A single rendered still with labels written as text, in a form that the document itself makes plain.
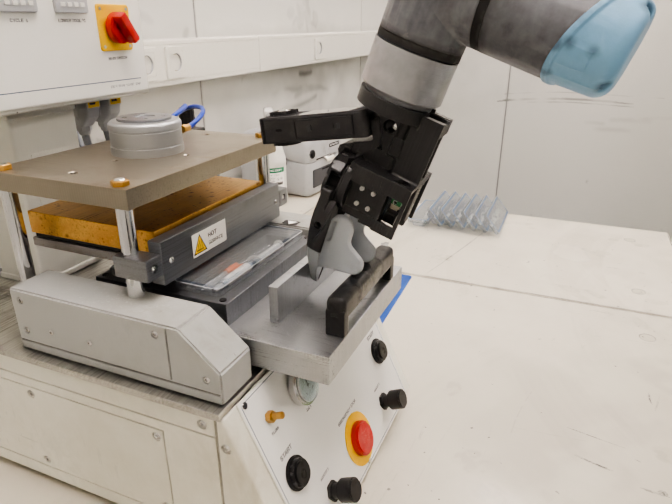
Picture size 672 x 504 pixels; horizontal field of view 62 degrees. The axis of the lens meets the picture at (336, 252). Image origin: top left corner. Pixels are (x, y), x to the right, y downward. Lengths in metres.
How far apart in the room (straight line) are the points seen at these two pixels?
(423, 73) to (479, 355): 0.57
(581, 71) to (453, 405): 0.52
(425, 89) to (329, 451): 0.39
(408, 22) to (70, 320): 0.41
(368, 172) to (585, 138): 2.49
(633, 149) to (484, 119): 0.69
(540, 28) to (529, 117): 2.50
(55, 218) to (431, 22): 0.42
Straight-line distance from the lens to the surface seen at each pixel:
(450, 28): 0.48
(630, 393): 0.93
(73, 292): 0.61
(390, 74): 0.48
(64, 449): 0.71
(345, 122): 0.51
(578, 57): 0.45
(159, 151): 0.64
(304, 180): 1.54
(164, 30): 1.47
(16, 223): 0.66
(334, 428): 0.66
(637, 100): 2.94
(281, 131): 0.54
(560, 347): 1.01
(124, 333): 0.55
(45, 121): 0.79
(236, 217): 0.65
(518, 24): 0.45
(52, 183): 0.59
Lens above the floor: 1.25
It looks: 22 degrees down
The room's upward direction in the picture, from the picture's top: straight up
